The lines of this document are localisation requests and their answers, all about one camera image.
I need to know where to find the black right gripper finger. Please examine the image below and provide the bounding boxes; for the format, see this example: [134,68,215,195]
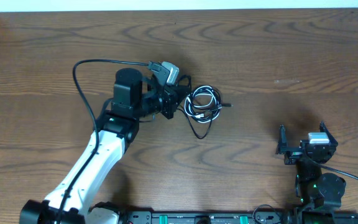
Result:
[276,125,288,154]
[319,121,337,145]

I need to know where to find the black USB cable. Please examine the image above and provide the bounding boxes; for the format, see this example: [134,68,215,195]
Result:
[176,75,233,140]

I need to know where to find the white USB cable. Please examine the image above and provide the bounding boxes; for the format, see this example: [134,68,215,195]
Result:
[183,85,223,124]

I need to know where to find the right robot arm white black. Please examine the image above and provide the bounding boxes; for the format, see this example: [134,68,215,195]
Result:
[276,122,346,223]

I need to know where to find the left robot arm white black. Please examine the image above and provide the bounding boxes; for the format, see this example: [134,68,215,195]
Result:
[19,68,191,224]

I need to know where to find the black base rail green clamps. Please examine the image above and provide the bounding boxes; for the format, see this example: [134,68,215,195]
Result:
[118,211,358,224]

